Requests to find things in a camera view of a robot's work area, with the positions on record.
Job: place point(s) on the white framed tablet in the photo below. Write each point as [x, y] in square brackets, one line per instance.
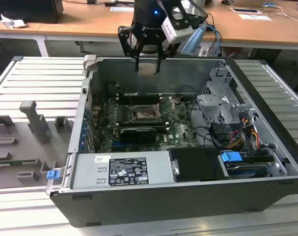
[245, 10]

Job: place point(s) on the grey power supply unit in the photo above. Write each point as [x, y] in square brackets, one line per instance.
[90, 172]

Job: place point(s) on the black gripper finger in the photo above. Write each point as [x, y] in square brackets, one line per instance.
[159, 56]
[124, 39]

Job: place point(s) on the black open PC case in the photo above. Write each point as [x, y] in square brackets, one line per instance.
[163, 206]

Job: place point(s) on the square CPU chip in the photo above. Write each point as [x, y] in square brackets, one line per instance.
[147, 69]

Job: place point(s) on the silver metal drive cage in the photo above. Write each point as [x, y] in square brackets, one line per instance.
[213, 105]

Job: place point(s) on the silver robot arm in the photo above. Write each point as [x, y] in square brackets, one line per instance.
[197, 7]

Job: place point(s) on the pale blue teach pendant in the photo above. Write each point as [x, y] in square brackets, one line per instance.
[194, 39]

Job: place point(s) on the black graphics card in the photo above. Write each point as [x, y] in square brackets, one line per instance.
[136, 135]

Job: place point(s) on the white paper sheet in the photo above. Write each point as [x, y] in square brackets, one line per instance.
[120, 9]
[254, 17]

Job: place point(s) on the black box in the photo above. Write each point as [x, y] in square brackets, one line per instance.
[28, 9]

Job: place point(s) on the small white device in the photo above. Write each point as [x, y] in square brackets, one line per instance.
[203, 51]

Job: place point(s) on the grey parts rack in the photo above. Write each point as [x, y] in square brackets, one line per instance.
[21, 147]

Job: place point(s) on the blue case latch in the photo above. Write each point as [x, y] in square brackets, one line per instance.
[53, 174]

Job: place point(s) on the black RAM slot bank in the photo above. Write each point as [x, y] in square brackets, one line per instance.
[139, 98]
[144, 123]

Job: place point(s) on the black power adapter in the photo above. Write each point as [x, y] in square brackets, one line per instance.
[110, 4]

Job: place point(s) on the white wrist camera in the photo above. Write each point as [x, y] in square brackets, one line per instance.
[177, 32]

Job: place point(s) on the black computer mouse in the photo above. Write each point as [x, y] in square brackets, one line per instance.
[225, 2]

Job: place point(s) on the crumpled white paper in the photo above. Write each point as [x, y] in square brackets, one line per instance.
[12, 22]

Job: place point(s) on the small blue object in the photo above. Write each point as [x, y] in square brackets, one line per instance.
[269, 4]

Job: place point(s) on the green RAM stick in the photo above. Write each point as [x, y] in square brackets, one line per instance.
[13, 162]

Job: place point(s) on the wooden desk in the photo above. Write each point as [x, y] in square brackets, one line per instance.
[16, 28]
[249, 29]

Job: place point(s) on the hard disk in blue carrier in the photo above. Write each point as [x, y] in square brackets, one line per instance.
[231, 156]

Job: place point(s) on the CPU socket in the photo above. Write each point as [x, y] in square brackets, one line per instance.
[144, 113]

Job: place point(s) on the green motherboard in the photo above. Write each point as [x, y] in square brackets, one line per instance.
[181, 132]

